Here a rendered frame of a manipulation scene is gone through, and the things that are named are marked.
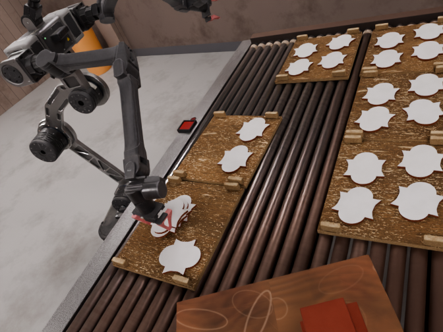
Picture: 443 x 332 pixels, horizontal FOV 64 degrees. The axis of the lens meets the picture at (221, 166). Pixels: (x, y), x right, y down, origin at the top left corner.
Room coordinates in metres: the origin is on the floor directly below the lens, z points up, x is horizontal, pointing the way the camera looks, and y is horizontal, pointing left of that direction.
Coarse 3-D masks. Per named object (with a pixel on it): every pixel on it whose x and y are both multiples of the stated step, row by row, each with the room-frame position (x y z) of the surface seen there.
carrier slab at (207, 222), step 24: (168, 192) 1.10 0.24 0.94; (192, 192) 1.04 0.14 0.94; (216, 192) 0.98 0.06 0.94; (240, 192) 0.93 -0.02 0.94; (192, 216) 0.92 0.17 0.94; (216, 216) 0.87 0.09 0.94; (144, 240) 0.91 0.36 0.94; (168, 240) 0.86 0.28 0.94; (216, 240) 0.77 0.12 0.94; (144, 264) 0.81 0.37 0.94; (192, 288) 0.64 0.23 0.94
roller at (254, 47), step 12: (252, 48) 2.02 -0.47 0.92; (240, 72) 1.83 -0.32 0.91; (228, 84) 1.73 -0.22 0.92; (216, 108) 1.57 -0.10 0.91; (204, 120) 1.51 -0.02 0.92; (192, 144) 1.37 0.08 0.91; (180, 156) 1.32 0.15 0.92; (108, 276) 0.85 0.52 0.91; (96, 288) 0.81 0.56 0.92; (96, 300) 0.78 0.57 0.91; (84, 312) 0.74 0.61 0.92; (72, 324) 0.72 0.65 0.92
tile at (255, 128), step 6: (252, 120) 1.30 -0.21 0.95; (258, 120) 1.28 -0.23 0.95; (264, 120) 1.26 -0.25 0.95; (246, 126) 1.27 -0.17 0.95; (252, 126) 1.25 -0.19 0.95; (258, 126) 1.23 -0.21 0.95; (264, 126) 1.22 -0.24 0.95; (240, 132) 1.25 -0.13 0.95; (246, 132) 1.23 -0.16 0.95; (252, 132) 1.21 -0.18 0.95; (258, 132) 1.20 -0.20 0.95; (240, 138) 1.22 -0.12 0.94; (246, 138) 1.19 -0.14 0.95; (252, 138) 1.18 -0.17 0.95
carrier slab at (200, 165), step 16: (208, 128) 1.40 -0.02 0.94; (224, 128) 1.34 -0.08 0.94; (240, 128) 1.29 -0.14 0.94; (272, 128) 1.19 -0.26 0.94; (208, 144) 1.28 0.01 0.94; (224, 144) 1.23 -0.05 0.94; (240, 144) 1.19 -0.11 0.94; (256, 144) 1.14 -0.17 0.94; (192, 160) 1.23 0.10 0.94; (208, 160) 1.18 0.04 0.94; (256, 160) 1.05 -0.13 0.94; (176, 176) 1.17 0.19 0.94; (192, 176) 1.13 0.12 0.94; (208, 176) 1.09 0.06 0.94; (224, 176) 1.05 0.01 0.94; (240, 176) 1.01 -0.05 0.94
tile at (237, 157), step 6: (234, 150) 1.16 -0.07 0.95; (240, 150) 1.14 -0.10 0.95; (246, 150) 1.12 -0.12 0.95; (228, 156) 1.14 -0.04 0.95; (234, 156) 1.12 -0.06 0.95; (240, 156) 1.10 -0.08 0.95; (246, 156) 1.09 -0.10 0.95; (222, 162) 1.12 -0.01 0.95; (228, 162) 1.10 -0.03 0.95; (234, 162) 1.09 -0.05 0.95; (240, 162) 1.07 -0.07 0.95; (246, 162) 1.06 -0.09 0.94; (222, 168) 1.08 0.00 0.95; (228, 168) 1.07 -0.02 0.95; (234, 168) 1.05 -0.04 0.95
